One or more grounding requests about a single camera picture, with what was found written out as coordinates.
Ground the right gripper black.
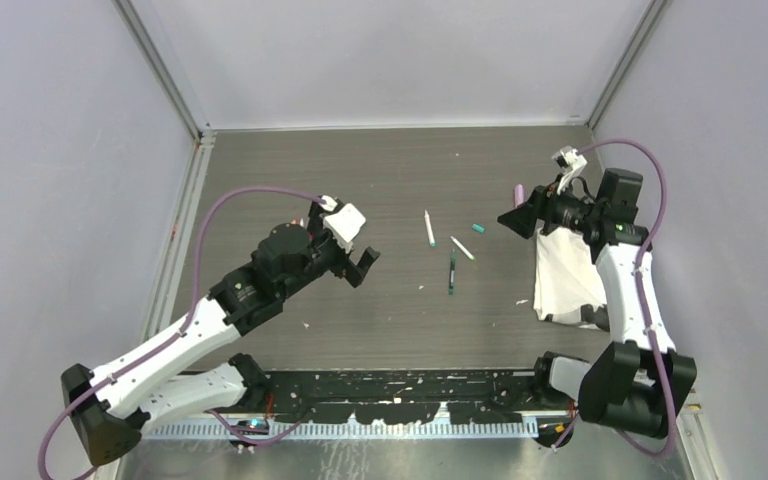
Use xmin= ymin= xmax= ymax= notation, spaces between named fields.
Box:
xmin=498 ymin=173 xmax=604 ymax=240

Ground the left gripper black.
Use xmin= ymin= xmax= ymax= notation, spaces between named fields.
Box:
xmin=279 ymin=199 xmax=379 ymax=300

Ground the pink highlighter pen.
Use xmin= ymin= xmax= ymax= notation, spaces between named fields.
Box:
xmin=514 ymin=184 xmax=526 ymax=207

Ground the white pen green end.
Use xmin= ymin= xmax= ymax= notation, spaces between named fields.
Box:
xmin=450 ymin=236 xmax=476 ymax=261

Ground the dark green pen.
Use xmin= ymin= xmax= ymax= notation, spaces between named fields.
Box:
xmin=447 ymin=249 xmax=457 ymax=295

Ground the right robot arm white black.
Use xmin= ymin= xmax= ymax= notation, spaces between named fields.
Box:
xmin=497 ymin=168 xmax=697 ymax=439

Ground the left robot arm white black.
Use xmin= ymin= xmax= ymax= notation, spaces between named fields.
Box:
xmin=61 ymin=196 xmax=380 ymax=467

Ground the white pen teal end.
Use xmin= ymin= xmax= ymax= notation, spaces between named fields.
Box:
xmin=423 ymin=210 xmax=436 ymax=248

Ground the white cloth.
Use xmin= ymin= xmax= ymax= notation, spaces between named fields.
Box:
xmin=533 ymin=228 xmax=609 ymax=331

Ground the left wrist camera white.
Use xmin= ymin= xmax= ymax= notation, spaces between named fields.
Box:
xmin=321 ymin=195 xmax=366 ymax=254

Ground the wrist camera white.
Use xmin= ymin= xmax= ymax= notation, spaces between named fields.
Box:
xmin=321 ymin=195 xmax=366 ymax=254
xmin=552 ymin=146 xmax=588 ymax=194

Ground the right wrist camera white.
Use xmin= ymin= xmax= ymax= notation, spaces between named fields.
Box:
xmin=552 ymin=146 xmax=588 ymax=194

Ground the slotted cable duct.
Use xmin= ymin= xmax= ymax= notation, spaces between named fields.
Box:
xmin=146 ymin=416 xmax=539 ymax=441

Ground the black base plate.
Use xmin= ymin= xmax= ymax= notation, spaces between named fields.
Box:
xmin=220 ymin=369 xmax=573 ymax=425

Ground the aluminium frame rail left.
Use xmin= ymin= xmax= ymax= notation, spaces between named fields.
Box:
xmin=138 ymin=130 xmax=216 ymax=341

